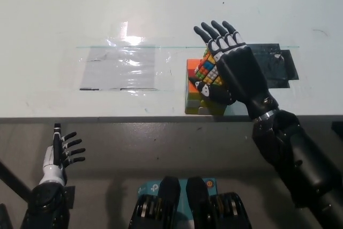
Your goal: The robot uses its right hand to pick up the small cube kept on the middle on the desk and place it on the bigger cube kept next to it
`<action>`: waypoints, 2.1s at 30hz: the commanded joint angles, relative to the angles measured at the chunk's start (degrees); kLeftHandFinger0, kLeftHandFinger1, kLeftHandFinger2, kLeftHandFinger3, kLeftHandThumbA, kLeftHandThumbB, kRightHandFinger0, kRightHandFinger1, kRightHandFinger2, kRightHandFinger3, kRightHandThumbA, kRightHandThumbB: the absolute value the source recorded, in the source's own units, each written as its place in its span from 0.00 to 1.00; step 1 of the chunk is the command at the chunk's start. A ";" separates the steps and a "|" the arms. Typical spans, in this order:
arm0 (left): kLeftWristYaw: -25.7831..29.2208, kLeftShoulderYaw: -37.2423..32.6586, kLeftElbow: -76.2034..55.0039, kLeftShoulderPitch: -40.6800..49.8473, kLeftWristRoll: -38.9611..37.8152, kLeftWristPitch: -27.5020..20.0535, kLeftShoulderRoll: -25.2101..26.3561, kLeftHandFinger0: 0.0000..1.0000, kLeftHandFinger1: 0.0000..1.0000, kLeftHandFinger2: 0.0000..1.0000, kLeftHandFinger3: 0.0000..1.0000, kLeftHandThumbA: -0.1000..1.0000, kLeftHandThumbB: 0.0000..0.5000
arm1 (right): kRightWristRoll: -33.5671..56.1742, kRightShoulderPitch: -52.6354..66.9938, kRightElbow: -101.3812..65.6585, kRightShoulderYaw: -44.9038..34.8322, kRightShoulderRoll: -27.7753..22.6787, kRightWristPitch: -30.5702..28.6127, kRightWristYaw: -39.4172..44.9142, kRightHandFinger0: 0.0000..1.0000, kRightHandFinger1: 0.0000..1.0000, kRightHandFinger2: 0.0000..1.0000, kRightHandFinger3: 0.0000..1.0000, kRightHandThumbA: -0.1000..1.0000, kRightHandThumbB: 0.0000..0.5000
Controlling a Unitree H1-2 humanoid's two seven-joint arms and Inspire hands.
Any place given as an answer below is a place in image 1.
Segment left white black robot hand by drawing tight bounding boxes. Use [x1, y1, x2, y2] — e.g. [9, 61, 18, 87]
[39, 123, 86, 187]

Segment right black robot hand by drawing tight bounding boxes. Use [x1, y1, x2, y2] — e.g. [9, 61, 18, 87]
[188, 20, 279, 121]

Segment small studded multicolour puzzle cube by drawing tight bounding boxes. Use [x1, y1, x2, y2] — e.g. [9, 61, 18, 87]
[194, 48, 223, 86]

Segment large orange red puzzle cube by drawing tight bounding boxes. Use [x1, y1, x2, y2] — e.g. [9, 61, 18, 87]
[184, 58, 228, 115]

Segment black robot body blocks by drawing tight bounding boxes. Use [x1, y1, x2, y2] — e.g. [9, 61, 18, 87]
[129, 176, 254, 229]

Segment black table foot plate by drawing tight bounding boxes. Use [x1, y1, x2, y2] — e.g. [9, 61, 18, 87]
[63, 185, 76, 210]

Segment black tape patch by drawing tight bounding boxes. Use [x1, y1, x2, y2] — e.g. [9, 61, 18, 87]
[246, 42, 300, 89]

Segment black diagonal table strut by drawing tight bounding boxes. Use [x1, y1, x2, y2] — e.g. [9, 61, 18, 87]
[0, 159, 33, 201]

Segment clear plastic sheet grey patch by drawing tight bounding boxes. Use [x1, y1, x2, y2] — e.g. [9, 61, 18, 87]
[76, 21, 174, 92]

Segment teal cardboard box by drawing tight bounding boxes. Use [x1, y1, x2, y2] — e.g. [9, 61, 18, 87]
[137, 177, 217, 229]

